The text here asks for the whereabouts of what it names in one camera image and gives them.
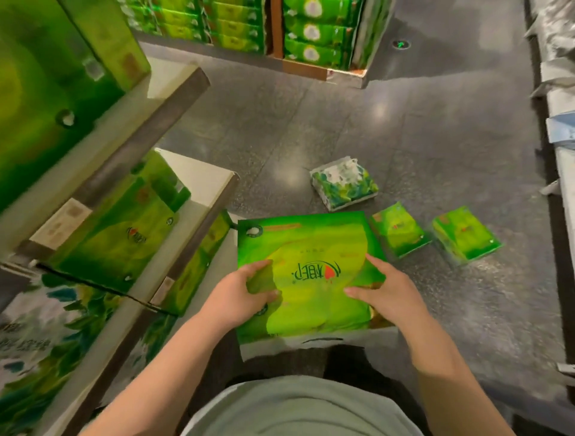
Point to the person's left hand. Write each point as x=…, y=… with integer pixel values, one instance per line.
x=229, y=296

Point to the person's right hand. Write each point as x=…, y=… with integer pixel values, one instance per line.
x=395, y=296

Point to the person's left thumb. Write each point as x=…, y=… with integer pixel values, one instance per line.
x=263, y=298

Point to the person's right thumb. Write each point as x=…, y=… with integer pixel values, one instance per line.
x=361, y=293

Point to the large green tissue multipack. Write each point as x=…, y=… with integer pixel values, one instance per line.
x=310, y=278

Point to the person's left forearm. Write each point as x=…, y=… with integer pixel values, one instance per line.
x=157, y=382

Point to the person's right forearm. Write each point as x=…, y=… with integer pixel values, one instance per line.
x=453, y=377

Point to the green tissue pack on shelf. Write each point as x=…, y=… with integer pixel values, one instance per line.
x=108, y=40
x=40, y=90
x=121, y=233
x=197, y=269

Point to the small green tissue pack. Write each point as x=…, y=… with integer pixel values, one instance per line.
x=399, y=229
x=465, y=234

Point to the white and green tissue pack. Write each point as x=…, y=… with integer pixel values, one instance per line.
x=343, y=183

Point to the person's grey shirt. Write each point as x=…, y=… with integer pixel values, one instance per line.
x=301, y=408

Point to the white store shelf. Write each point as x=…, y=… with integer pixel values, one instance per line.
x=121, y=188

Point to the leaf print tissue pack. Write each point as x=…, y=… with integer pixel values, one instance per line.
x=40, y=341

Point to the cardboard display pallet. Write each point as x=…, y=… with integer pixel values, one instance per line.
x=314, y=67

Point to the round green floor marker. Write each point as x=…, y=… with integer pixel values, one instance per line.
x=400, y=44

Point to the white shelf with packages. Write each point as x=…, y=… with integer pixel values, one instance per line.
x=555, y=112

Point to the stack of green tissue packs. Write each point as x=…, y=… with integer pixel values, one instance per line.
x=251, y=27

